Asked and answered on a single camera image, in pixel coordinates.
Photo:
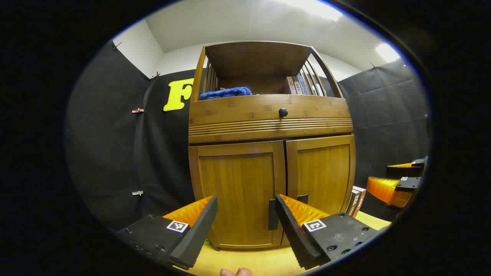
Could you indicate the wooden double-door shoe cabinet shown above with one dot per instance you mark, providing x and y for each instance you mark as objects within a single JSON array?
[{"x": 238, "y": 65}]

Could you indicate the black backdrop cloth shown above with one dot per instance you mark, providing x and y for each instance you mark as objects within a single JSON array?
[{"x": 115, "y": 153}]

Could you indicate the small lavender spine book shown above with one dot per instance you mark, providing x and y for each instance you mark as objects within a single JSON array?
[{"x": 303, "y": 85}]

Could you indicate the ceiling light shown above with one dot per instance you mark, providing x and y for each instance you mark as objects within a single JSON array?
[{"x": 387, "y": 52}]

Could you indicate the small dark orange book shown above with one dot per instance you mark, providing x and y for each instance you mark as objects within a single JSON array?
[{"x": 297, "y": 85}]

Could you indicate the pale green hardcover book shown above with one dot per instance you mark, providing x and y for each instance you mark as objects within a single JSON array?
[{"x": 351, "y": 203}]

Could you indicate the red clip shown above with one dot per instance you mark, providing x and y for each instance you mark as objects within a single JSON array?
[{"x": 137, "y": 110}]

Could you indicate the blue towel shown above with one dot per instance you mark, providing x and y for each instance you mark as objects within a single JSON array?
[{"x": 226, "y": 93}]

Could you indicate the small pink spine book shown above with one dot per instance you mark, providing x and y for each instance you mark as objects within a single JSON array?
[{"x": 290, "y": 85}]

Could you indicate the wooden shoe cabinet door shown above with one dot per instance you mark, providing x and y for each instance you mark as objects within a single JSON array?
[
  {"x": 238, "y": 191},
  {"x": 322, "y": 172}
]

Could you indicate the green toy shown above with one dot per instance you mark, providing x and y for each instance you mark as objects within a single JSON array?
[{"x": 207, "y": 241}]

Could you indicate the silver clip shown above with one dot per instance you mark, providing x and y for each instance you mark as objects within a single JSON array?
[{"x": 137, "y": 193}]

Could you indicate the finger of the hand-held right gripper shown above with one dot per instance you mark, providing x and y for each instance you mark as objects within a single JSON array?
[
  {"x": 383, "y": 189},
  {"x": 402, "y": 171}
]

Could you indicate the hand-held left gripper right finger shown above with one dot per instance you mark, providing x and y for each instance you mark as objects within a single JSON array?
[{"x": 295, "y": 234}]

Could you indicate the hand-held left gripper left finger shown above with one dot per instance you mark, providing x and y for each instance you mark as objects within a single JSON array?
[{"x": 195, "y": 234}]

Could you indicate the reddish brown hardcover book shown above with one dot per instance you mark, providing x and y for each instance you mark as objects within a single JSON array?
[{"x": 363, "y": 199}]

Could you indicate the wooden cabinet drawer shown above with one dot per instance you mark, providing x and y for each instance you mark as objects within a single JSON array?
[{"x": 238, "y": 111}]

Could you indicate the black drawer knob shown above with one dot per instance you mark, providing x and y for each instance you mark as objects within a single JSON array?
[{"x": 283, "y": 112}]

